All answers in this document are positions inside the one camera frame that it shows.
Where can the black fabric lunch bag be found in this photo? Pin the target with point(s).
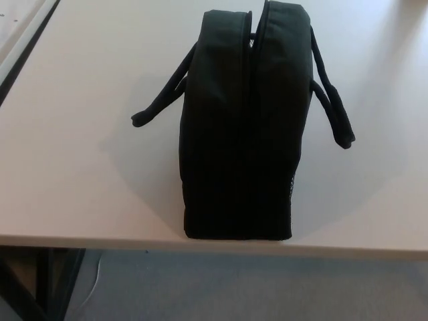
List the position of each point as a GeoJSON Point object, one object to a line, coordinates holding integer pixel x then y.
{"type": "Point", "coordinates": [234, 150]}

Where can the white neighbouring desk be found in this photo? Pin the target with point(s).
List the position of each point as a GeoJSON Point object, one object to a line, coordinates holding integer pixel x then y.
{"type": "Point", "coordinates": [13, 20]}

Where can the black metal table frame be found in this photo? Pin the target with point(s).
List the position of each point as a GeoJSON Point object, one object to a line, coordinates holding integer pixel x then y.
{"type": "Point", "coordinates": [60, 274]}

